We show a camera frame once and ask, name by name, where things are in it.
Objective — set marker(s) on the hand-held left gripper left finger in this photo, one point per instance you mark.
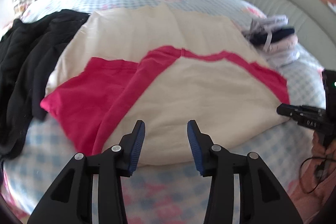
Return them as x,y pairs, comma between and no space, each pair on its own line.
136,150

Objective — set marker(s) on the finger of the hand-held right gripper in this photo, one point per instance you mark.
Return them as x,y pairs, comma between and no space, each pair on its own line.
294,111

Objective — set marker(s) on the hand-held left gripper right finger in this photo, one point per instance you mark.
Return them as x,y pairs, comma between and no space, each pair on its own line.
195,153

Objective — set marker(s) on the pink and cream shirt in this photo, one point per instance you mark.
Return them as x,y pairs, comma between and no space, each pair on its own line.
197,87

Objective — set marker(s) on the person's right forearm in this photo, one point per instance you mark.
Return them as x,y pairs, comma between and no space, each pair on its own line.
315,195

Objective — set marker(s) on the person's right hand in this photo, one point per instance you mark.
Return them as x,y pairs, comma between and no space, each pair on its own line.
319,148

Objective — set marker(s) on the black jacket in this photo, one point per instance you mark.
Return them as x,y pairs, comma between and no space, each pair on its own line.
31,56

